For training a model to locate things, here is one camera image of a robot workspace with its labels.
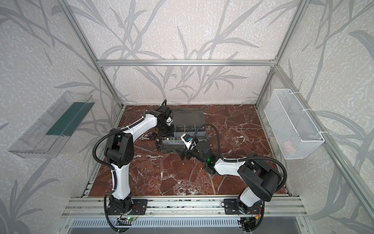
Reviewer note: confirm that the white wire mesh basket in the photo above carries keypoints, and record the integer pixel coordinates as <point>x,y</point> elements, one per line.
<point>296,134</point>

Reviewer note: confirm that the green electronics board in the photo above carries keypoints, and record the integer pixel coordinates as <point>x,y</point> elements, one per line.
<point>126,221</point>

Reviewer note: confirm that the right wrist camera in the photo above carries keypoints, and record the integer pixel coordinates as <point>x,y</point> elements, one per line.
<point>188,141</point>

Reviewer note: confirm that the pile of black nuts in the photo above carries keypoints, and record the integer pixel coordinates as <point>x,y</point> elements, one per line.
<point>158,140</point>

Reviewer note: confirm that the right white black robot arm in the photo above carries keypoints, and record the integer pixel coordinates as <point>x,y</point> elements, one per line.
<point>263,176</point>

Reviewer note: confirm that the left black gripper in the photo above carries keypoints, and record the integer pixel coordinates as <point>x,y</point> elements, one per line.
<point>163,137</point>

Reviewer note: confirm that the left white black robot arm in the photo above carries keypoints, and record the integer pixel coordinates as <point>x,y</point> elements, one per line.
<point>116,151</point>

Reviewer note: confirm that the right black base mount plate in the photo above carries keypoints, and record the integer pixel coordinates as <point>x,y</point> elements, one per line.
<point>236,207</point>

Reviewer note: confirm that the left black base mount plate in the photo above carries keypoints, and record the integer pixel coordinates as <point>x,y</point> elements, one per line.
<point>129,207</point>

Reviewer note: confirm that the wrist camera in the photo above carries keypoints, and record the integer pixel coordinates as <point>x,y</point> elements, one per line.
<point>169,121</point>
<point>188,141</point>

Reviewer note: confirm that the grey plastic compartment organizer box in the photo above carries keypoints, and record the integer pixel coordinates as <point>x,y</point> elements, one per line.
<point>185,121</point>

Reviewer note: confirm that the clear plastic wall bin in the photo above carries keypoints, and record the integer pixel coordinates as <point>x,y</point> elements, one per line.
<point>49,134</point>

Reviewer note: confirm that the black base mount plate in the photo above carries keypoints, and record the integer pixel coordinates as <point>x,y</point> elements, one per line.
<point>129,207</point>
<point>236,207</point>

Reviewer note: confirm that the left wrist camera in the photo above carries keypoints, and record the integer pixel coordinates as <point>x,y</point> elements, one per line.
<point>169,121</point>

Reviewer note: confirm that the aluminium front rail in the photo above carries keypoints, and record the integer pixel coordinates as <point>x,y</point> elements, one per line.
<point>185,206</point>

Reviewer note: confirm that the aluminium cage frame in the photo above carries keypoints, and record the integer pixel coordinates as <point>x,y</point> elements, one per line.
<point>351,176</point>

